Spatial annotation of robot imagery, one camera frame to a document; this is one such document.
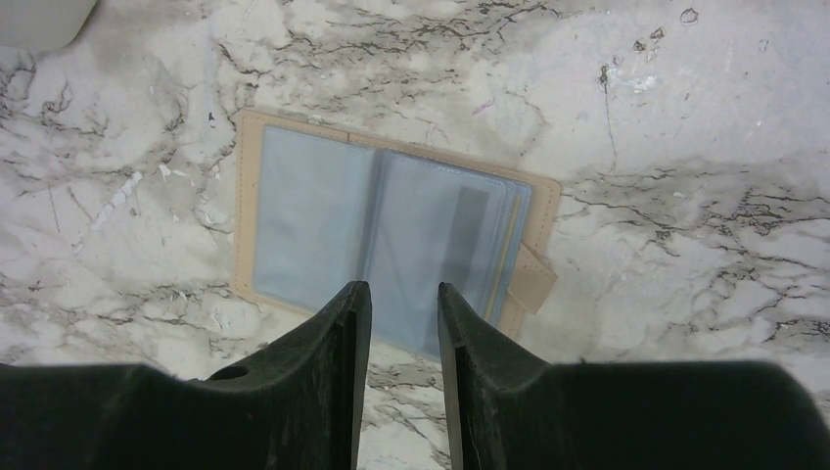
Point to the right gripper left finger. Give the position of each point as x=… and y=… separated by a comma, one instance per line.
x=295, y=404

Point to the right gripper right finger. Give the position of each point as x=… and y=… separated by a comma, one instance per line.
x=506, y=408

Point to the beige card holder wallet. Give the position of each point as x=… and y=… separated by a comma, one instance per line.
x=310, y=200

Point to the white oblong tray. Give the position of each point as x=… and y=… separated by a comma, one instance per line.
x=43, y=25

